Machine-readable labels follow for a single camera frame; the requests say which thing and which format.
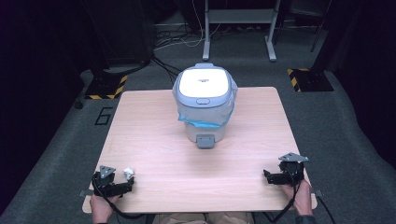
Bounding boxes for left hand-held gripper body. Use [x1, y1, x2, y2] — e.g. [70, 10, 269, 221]
[92, 165, 125, 198]

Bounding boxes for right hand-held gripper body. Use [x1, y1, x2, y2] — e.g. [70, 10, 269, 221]
[274, 151, 310, 188]

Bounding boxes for white paper ball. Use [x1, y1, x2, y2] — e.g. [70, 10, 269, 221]
[123, 166, 135, 181]

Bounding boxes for white grey pedal trash can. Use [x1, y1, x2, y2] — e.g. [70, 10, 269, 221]
[172, 62, 239, 150]

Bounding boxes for person's left hand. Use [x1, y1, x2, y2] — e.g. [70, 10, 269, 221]
[90, 193, 120, 224]

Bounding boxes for person's right hand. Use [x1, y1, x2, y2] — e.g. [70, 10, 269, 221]
[278, 178, 313, 217]

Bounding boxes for person's legs in tan pants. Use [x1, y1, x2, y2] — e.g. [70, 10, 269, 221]
[151, 211, 255, 224]

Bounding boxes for blue plastic bin liner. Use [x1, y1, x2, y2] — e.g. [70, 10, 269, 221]
[172, 77, 239, 130]

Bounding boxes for white metal stand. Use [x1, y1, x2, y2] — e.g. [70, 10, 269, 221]
[202, 0, 282, 63]

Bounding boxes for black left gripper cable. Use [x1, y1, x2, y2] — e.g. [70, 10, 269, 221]
[91, 173, 145, 220]

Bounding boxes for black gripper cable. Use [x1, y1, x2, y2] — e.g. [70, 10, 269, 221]
[91, 173, 145, 220]
[262, 173, 304, 224]

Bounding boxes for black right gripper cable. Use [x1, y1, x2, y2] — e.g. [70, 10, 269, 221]
[262, 173, 304, 224]

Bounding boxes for black cable under table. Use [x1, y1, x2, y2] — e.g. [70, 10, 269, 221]
[316, 195, 338, 224]

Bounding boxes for black yellow striped base plate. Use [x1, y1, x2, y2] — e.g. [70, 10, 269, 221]
[84, 74, 129, 101]
[286, 67, 334, 93]

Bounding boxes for bundle of floor cables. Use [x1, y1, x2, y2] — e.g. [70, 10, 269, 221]
[151, 0, 226, 52]

